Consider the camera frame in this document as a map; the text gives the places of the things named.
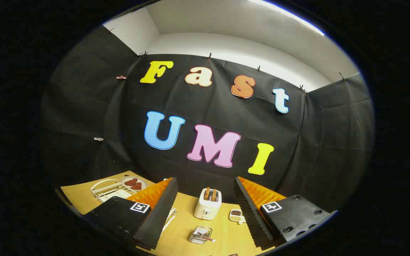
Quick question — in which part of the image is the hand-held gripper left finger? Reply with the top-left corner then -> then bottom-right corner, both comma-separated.
83,177 -> 178,250

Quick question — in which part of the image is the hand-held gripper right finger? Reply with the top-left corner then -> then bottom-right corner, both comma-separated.
233,176 -> 332,249

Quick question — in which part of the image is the silver wire basket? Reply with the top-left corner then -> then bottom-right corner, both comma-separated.
188,226 -> 213,245

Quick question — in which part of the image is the white wire dish rack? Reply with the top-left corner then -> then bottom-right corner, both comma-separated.
90,179 -> 177,231

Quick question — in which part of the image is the small plate with red food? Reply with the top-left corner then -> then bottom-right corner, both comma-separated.
121,176 -> 148,192

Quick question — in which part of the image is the white divided seasoning tray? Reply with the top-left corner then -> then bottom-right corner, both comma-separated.
229,209 -> 245,223

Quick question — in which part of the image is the white toaster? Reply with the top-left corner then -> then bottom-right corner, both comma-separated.
194,188 -> 222,220

